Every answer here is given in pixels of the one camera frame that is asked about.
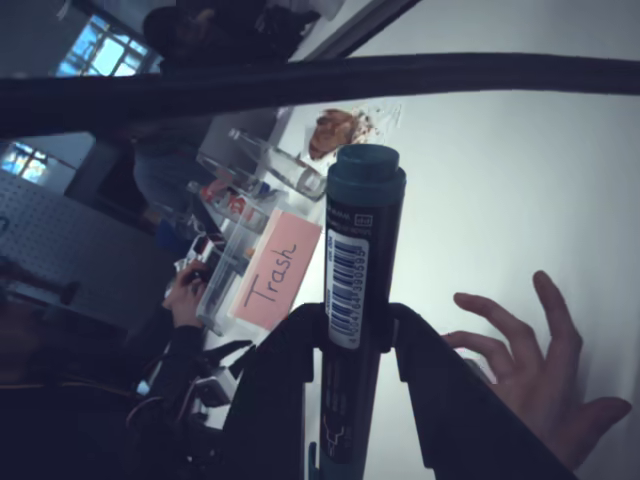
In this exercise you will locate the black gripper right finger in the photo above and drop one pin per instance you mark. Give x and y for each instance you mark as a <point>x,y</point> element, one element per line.
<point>450,415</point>

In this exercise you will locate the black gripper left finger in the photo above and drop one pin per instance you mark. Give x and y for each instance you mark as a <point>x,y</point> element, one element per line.
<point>270,400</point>

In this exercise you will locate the idle black robot arm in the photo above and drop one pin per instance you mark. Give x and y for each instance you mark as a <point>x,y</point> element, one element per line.
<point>175,395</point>

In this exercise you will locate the person's right hand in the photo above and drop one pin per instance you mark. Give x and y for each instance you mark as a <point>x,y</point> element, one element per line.
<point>545,390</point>

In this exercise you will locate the clear plastic trash box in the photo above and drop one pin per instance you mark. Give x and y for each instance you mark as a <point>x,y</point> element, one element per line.
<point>225,280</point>

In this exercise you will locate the pink trash paper note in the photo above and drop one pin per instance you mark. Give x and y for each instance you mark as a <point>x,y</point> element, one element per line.
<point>280,270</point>

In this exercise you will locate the clear acrylic tray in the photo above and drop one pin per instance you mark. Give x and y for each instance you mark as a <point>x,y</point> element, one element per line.
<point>280,165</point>

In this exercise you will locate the white perforated pegboard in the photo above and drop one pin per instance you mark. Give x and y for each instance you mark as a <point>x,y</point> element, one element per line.
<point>75,240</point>

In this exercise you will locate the brown pastry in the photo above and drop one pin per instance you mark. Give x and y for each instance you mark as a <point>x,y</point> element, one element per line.
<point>330,132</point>

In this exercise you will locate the bright window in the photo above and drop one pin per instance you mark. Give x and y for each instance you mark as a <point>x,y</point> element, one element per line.
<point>105,45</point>
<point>25,160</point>

